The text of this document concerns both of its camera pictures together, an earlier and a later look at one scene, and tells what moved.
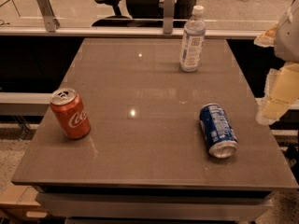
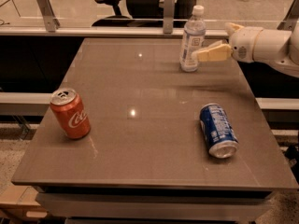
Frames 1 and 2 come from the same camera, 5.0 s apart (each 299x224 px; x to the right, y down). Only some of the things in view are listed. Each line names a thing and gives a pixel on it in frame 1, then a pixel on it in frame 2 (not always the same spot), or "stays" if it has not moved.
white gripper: [289, 36] to [243, 45]
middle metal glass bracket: [168, 11] stays
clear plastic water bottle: [193, 41] stays
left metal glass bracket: [49, 21] stays
